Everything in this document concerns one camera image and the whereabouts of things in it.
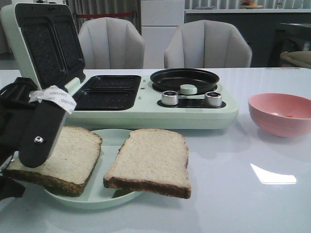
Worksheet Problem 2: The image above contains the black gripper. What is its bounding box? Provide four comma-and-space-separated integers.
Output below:
0, 77, 73, 168

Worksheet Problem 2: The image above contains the bread slice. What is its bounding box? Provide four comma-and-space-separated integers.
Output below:
103, 129, 191, 199
4, 126, 103, 197

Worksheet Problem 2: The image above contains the green breakfast maker lid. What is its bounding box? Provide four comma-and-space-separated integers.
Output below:
0, 3, 86, 94

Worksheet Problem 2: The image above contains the green round plate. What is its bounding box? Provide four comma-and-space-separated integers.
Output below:
45, 129, 142, 209

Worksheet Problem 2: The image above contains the pink bowl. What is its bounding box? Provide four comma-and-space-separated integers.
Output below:
248, 93, 311, 138

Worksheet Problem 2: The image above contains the green breakfast maker base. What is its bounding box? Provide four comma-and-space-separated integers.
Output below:
65, 74, 238, 130

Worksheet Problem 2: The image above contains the left beige chair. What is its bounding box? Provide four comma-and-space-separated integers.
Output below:
78, 17, 145, 69

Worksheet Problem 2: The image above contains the beige chair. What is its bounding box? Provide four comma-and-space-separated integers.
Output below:
78, 17, 145, 69
164, 20, 252, 68

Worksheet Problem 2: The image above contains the grey curtain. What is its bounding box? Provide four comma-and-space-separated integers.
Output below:
65, 0, 141, 33

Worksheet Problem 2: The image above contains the red barrier belt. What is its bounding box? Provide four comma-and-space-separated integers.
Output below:
76, 12, 136, 18

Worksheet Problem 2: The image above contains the left silver knob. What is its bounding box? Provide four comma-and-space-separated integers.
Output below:
161, 90, 179, 106

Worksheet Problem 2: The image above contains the silver knob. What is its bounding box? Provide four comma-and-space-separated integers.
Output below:
161, 90, 179, 106
205, 91, 222, 108

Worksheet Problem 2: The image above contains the black round frying pan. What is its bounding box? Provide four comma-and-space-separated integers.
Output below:
150, 68, 220, 95

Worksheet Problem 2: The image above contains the white refrigerator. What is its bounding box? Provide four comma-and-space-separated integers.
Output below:
140, 0, 185, 69

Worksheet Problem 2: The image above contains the right silver knob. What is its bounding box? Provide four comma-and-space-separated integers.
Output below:
205, 91, 222, 108

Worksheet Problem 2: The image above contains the right beige chair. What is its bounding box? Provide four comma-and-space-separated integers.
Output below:
164, 20, 252, 68

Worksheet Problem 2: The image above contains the fruit plate on counter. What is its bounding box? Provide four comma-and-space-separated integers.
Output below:
240, 0, 263, 9

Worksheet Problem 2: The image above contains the dark kitchen counter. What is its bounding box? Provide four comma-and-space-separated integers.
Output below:
185, 9, 311, 67

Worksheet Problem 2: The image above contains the black washing machine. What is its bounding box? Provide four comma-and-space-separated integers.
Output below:
268, 23, 311, 67

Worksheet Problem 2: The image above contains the beige sofa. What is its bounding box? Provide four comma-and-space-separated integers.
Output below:
280, 51, 311, 68

